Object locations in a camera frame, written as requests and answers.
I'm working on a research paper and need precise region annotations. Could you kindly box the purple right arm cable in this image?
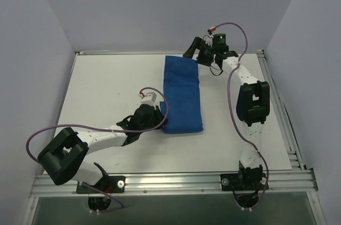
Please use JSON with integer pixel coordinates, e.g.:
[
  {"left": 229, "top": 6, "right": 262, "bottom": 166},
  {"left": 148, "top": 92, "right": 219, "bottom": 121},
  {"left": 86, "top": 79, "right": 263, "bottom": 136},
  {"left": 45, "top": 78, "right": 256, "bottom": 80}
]
[{"left": 207, "top": 22, "right": 270, "bottom": 204}]

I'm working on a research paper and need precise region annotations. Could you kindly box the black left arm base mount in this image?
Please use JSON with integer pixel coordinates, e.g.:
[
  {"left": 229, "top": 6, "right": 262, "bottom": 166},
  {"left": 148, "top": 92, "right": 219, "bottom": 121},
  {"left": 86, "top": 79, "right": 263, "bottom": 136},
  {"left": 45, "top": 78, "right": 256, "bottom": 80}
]
[{"left": 76, "top": 175, "right": 126, "bottom": 194}]

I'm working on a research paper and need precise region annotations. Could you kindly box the aluminium back frame rail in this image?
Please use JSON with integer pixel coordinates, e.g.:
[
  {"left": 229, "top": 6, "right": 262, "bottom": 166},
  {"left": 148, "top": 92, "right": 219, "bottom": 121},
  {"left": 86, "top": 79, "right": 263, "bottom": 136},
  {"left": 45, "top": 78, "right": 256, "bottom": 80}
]
[{"left": 75, "top": 50, "right": 264, "bottom": 55}]

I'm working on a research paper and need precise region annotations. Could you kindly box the aluminium frame rail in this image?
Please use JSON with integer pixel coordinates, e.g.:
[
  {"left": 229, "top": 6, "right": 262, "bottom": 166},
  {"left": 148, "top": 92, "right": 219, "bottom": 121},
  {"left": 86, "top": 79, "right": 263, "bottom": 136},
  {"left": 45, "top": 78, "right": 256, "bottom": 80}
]
[
  {"left": 75, "top": 50, "right": 264, "bottom": 55},
  {"left": 30, "top": 170, "right": 318, "bottom": 197},
  {"left": 257, "top": 50, "right": 306, "bottom": 170}
]

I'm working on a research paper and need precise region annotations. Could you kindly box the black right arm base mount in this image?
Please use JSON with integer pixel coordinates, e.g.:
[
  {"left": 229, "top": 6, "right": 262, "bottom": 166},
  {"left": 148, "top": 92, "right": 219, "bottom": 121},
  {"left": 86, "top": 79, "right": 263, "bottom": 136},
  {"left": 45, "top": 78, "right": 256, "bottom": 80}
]
[{"left": 220, "top": 173, "right": 269, "bottom": 191}]

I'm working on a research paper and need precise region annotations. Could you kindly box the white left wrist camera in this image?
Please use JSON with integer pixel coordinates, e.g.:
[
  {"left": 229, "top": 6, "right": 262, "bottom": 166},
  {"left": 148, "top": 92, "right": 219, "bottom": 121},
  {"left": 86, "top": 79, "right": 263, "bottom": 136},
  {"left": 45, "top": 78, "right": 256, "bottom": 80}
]
[{"left": 139, "top": 92, "right": 157, "bottom": 107}]

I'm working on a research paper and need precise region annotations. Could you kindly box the aluminium front frame rail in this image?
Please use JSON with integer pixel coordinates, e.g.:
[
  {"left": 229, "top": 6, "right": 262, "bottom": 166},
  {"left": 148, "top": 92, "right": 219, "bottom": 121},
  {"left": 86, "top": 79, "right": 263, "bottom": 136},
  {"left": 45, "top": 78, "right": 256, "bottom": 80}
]
[{"left": 30, "top": 170, "right": 318, "bottom": 197}]

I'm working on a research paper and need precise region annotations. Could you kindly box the blue surgical cloth wrap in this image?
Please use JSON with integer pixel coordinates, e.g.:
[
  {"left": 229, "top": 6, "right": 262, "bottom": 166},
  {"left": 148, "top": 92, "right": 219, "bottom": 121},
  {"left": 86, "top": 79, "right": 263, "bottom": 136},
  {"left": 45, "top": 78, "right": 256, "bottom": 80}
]
[{"left": 160, "top": 55, "right": 203, "bottom": 134}]

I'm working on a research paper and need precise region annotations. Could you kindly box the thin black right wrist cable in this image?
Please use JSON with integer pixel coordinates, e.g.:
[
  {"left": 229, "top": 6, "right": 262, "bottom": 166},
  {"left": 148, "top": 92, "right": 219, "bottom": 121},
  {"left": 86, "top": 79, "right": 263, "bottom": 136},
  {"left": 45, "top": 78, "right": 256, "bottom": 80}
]
[{"left": 209, "top": 59, "right": 225, "bottom": 77}]

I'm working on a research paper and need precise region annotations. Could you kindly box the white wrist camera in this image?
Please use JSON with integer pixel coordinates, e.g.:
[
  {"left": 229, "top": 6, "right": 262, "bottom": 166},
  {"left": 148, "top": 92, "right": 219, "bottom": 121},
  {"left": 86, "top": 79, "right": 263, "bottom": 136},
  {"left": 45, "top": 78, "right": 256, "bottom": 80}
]
[
  {"left": 205, "top": 35, "right": 214, "bottom": 47},
  {"left": 139, "top": 92, "right": 157, "bottom": 107}
]

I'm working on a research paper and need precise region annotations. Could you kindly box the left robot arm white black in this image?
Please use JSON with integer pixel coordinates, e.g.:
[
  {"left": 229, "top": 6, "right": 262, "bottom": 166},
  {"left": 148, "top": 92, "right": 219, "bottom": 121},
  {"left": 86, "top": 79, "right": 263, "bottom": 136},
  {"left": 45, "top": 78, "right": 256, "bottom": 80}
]
[{"left": 37, "top": 104, "right": 168, "bottom": 192}]

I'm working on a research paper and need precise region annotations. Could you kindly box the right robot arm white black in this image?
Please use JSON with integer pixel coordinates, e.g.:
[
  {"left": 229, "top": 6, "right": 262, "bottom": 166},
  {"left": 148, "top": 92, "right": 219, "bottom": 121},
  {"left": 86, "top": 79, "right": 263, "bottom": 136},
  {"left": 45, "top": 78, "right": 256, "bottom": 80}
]
[{"left": 183, "top": 34, "right": 270, "bottom": 189}]

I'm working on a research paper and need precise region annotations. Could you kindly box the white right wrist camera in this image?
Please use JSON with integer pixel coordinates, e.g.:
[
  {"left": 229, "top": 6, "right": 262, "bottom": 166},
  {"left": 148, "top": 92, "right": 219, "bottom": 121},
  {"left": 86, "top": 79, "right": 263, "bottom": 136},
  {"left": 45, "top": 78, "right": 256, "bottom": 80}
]
[{"left": 205, "top": 35, "right": 214, "bottom": 47}]

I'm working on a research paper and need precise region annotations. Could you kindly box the aluminium right frame rail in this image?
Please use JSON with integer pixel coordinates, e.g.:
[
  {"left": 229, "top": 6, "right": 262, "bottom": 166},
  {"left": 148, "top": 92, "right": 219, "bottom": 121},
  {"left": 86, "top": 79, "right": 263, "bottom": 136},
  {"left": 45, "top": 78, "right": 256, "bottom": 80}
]
[{"left": 257, "top": 50, "right": 306, "bottom": 170}]

